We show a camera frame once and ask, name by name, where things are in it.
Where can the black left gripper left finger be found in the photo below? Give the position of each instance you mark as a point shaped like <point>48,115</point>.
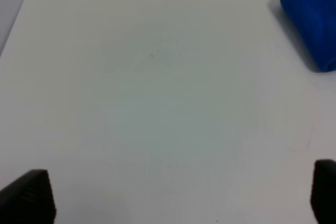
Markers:
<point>28,199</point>

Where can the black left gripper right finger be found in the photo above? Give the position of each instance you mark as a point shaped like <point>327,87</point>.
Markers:
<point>322,198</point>

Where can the folded blue towel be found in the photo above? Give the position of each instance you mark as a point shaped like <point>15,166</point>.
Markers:
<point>315,22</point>

